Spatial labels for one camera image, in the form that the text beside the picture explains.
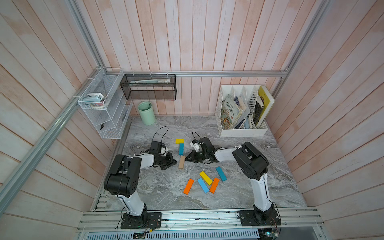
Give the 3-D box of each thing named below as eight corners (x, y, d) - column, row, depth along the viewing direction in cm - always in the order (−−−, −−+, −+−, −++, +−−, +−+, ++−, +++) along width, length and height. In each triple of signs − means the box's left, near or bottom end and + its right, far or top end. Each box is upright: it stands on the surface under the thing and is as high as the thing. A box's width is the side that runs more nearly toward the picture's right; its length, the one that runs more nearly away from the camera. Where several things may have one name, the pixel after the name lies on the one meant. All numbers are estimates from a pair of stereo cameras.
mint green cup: (141, 125, 117) (136, 111, 105) (144, 115, 124) (139, 101, 112) (154, 125, 117) (150, 111, 105) (156, 115, 124) (153, 101, 112)
